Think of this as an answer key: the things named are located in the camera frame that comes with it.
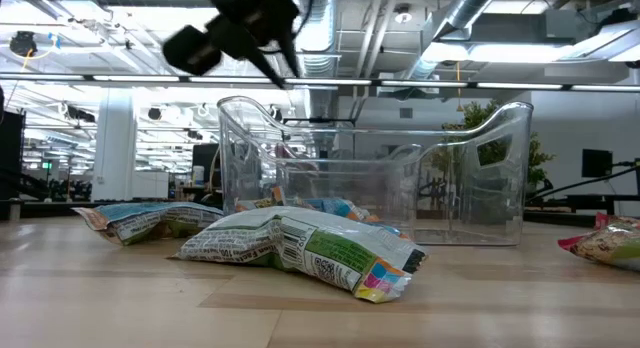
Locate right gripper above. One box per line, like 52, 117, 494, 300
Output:
524, 148, 640, 205

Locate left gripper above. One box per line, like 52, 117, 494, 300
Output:
161, 0, 329, 90

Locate red granola bar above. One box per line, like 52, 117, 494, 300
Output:
556, 211, 640, 273

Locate small green potted plant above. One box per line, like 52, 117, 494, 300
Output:
432, 98, 555, 189

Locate clear plastic bin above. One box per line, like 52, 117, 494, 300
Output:
217, 94, 535, 248
273, 140, 430, 224

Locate LED light bar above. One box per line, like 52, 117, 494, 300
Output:
0, 72, 640, 93

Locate white square pillar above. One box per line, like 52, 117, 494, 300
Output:
91, 87, 139, 203

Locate black ceiling device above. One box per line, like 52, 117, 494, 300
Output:
8, 30, 61, 59

